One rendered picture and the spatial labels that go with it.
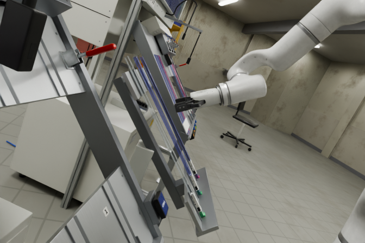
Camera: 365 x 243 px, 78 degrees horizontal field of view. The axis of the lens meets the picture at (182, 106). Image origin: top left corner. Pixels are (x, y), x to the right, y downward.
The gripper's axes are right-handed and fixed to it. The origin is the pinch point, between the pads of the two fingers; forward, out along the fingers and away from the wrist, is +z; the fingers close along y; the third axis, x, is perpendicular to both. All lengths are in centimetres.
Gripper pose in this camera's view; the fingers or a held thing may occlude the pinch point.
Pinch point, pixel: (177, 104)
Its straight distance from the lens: 83.2
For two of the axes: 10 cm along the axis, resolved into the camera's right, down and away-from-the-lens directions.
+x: 2.4, 9.5, 2.0
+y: 0.0, 2.1, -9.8
